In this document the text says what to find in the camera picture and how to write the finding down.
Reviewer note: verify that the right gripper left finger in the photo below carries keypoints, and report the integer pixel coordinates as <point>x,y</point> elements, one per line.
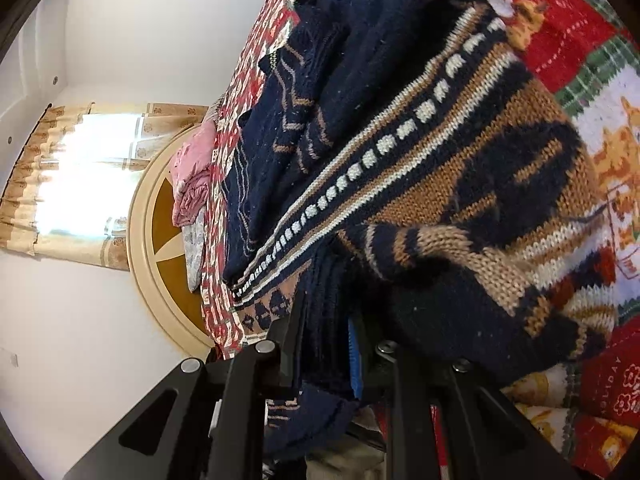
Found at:
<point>203,420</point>

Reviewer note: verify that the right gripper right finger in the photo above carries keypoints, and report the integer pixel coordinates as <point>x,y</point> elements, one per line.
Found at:
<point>453,426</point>

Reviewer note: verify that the navy patterned knit sweater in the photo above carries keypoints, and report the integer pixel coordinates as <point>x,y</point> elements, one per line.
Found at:
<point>404,176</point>

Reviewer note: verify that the red patchwork bear bedspread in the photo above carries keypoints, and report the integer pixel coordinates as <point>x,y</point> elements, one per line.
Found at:
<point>576,50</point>

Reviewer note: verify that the beige wooden headboard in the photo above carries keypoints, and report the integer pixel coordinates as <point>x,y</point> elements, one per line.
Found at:
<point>156,256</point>

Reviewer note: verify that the grey pillow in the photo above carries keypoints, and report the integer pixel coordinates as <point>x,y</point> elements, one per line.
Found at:
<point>193,237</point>

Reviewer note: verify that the folded pink blanket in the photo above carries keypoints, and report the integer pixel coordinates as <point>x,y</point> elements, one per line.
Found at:
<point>189,170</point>

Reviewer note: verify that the beige patterned curtain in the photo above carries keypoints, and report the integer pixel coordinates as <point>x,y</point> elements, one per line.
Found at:
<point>69,193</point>

